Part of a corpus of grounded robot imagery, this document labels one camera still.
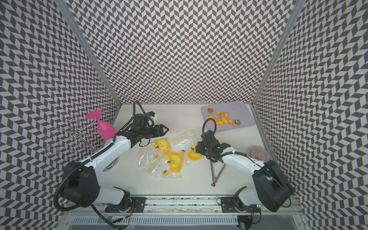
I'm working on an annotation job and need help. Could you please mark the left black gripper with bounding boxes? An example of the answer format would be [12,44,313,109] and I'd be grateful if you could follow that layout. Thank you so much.
[140,124,169,139]

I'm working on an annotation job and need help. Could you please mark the orange fish shaped cookie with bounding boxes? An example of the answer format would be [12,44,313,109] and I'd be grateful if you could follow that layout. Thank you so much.
[216,117,228,125]

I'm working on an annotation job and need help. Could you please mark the red metal tongs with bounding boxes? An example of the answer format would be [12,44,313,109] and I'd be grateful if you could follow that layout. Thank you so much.
[210,162,226,187]

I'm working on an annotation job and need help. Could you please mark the lavender plastic tray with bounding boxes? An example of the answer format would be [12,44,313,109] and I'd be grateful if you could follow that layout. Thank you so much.
[201,101,255,131]

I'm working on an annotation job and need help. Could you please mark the duck print resealable bag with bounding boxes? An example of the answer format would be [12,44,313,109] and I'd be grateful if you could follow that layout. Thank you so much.
[172,129,204,165]

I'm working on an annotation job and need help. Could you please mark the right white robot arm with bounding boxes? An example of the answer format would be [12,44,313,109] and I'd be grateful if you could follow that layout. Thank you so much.
[195,130,295,212]

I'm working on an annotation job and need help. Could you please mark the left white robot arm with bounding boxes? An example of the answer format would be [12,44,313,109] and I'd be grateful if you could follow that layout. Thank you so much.
[53,124,169,211]

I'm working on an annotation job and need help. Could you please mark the duck print bag upper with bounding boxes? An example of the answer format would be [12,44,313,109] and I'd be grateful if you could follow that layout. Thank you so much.
[145,138,171,154]

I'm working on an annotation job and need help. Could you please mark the duck print bag lower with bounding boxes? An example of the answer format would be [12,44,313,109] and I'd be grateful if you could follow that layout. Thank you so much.
[139,150,184,179]

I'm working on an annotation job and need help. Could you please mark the pink plastic wine glass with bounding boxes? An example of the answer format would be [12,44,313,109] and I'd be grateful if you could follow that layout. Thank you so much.
[87,109,117,140]

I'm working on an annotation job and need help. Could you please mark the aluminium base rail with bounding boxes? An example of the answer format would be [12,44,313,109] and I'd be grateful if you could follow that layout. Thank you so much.
[56,195,310,230]

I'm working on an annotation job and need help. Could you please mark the chrome wire glass rack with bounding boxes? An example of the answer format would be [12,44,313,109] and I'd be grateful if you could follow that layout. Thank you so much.
[43,115,103,156]

